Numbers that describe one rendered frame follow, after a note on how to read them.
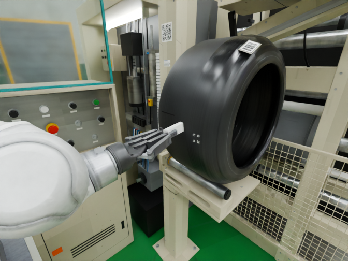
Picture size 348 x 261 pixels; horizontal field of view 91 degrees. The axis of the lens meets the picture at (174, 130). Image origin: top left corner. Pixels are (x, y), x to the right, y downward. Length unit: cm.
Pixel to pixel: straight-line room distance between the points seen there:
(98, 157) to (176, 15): 67
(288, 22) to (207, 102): 64
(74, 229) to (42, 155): 116
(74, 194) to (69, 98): 85
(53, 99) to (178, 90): 67
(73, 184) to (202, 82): 42
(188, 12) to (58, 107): 77
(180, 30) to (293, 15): 49
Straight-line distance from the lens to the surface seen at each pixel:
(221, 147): 53
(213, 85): 50
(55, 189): 20
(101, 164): 39
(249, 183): 100
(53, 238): 133
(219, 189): 73
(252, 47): 58
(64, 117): 105
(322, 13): 100
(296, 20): 101
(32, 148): 20
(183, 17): 89
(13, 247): 111
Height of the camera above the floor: 138
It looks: 21 degrees down
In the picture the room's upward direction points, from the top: straight up
